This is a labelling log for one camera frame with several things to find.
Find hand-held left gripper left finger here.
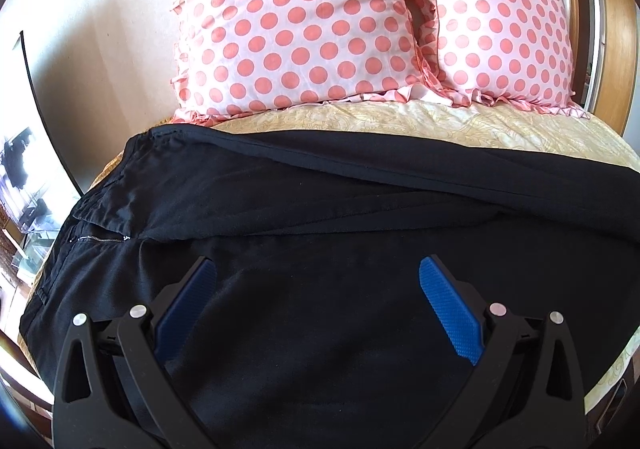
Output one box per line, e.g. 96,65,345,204
50,256,221,449

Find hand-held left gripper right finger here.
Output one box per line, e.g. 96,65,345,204
418,255,587,449

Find black pants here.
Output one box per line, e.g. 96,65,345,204
19,124,640,449

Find glass side table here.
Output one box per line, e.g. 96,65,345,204
7,224,63,282

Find yellow patterned bedsheet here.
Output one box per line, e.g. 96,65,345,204
17,98,640,430

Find dark framed mirror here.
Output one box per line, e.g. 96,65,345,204
0,31,87,240

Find pink polka dot stained pillow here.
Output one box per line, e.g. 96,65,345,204
159,0,442,124

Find wooden bed frame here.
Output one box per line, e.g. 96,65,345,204
492,0,640,136

